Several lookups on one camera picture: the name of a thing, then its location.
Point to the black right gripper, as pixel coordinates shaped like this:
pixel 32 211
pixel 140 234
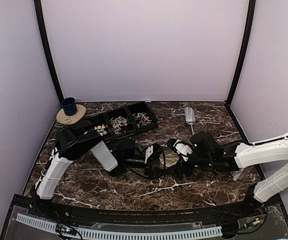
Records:
pixel 187 171

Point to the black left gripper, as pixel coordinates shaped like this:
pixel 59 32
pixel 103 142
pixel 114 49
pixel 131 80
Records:
pixel 148 171

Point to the white round lid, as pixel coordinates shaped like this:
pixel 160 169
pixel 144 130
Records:
pixel 168 159

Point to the metal candy scoop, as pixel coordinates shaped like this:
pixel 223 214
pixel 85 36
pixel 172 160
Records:
pixel 190 118

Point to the black three-compartment candy tray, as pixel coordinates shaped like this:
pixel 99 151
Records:
pixel 123 122

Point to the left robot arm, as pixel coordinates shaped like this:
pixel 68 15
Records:
pixel 74 141

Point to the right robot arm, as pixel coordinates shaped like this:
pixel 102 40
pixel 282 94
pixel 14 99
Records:
pixel 239 154

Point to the white ceramic mug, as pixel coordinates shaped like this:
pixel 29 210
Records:
pixel 236 174

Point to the round wooden coaster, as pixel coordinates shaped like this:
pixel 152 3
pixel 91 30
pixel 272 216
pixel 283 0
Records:
pixel 64 119

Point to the dark blue cup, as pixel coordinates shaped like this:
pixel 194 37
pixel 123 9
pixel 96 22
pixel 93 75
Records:
pixel 69 106

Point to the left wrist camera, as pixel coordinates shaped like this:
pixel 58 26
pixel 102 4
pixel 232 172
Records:
pixel 148 152

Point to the white slotted cable duct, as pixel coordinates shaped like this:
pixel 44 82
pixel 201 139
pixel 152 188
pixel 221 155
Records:
pixel 107 231

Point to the black frame post right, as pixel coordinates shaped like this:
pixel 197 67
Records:
pixel 242 53

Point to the black frame post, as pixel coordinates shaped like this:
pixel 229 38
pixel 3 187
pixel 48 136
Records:
pixel 242 53
pixel 46 49

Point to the black frame post left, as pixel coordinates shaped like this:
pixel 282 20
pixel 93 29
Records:
pixel 46 49

